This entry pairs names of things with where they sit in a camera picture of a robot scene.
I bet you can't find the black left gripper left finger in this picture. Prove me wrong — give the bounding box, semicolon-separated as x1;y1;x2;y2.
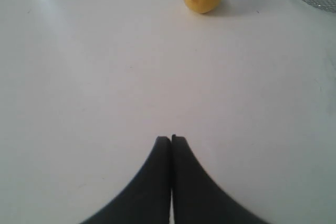
83;136;171;224

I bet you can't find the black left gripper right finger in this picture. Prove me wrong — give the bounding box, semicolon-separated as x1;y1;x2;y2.
171;135;265;223

